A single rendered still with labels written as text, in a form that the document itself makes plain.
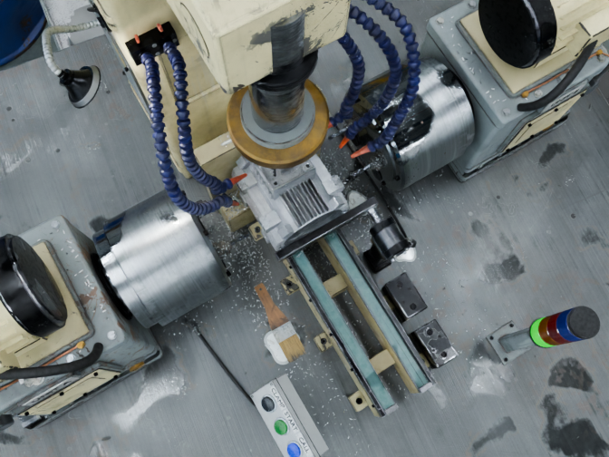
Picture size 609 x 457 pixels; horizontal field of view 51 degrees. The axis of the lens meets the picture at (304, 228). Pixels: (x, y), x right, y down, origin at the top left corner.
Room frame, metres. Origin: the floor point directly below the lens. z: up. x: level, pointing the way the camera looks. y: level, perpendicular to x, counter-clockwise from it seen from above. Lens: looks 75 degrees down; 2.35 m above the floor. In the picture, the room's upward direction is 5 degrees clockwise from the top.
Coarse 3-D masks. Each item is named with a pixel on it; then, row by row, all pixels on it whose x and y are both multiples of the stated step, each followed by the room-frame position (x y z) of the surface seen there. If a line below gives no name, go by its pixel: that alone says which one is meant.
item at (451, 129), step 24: (384, 72) 0.71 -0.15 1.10; (432, 72) 0.69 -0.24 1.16; (360, 96) 0.63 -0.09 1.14; (432, 96) 0.63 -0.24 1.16; (456, 96) 0.64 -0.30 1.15; (384, 120) 0.57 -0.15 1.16; (408, 120) 0.57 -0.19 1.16; (432, 120) 0.58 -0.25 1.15; (456, 120) 0.59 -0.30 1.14; (360, 144) 0.59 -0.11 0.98; (408, 144) 0.53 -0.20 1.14; (432, 144) 0.54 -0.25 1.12; (456, 144) 0.56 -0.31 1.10; (384, 168) 0.51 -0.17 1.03; (408, 168) 0.49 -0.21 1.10; (432, 168) 0.51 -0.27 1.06
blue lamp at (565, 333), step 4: (572, 308) 0.20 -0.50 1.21; (564, 312) 0.20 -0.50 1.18; (568, 312) 0.19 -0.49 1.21; (560, 316) 0.19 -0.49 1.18; (564, 316) 0.19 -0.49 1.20; (556, 320) 0.18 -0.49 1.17; (560, 320) 0.18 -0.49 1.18; (564, 320) 0.18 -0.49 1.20; (556, 324) 0.18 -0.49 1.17; (560, 324) 0.18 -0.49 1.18; (564, 324) 0.17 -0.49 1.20; (560, 328) 0.17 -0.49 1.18; (564, 328) 0.17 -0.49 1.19; (560, 332) 0.16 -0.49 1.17; (564, 332) 0.16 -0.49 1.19; (568, 332) 0.16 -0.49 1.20; (564, 336) 0.15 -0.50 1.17; (568, 336) 0.15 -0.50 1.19; (572, 336) 0.15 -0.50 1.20; (568, 340) 0.15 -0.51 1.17; (572, 340) 0.15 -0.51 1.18; (576, 340) 0.15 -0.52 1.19; (580, 340) 0.15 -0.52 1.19
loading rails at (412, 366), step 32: (256, 224) 0.42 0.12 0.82; (352, 256) 0.33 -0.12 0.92; (288, 288) 0.26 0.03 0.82; (320, 288) 0.25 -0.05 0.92; (352, 288) 0.27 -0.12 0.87; (320, 320) 0.19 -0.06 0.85; (384, 320) 0.19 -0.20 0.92; (352, 352) 0.11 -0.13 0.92; (384, 352) 0.13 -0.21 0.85; (416, 352) 0.13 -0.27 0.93; (416, 384) 0.06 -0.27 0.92
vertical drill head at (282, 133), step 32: (288, 32) 0.44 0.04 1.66; (288, 64) 0.44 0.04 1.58; (256, 96) 0.44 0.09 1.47; (288, 96) 0.44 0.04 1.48; (320, 96) 0.52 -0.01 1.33; (256, 128) 0.44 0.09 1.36; (288, 128) 0.44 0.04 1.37; (320, 128) 0.46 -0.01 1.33; (256, 160) 0.39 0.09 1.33; (288, 160) 0.40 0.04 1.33
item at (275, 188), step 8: (256, 168) 0.46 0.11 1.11; (264, 168) 0.46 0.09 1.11; (288, 168) 0.46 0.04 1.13; (304, 168) 0.46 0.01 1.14; (312, 168) 0.46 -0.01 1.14; (264, 176) 0.43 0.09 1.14; (272, 176) 0.44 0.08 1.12; (280, 176) 0.44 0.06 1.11; (288, 176) 0.45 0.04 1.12; (296, 176) 0.44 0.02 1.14; (304, 176) 0.44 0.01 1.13; (312, 176) 0.46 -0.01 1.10; (264, 184) 0.43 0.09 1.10; (272, 184) 0.42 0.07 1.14; (280, 184) 0.43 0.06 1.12; (288, 184) 0.42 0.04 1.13; (296, 184) 0.43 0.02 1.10; (272, 192) 0.41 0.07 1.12; (280, 192) 0.41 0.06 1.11
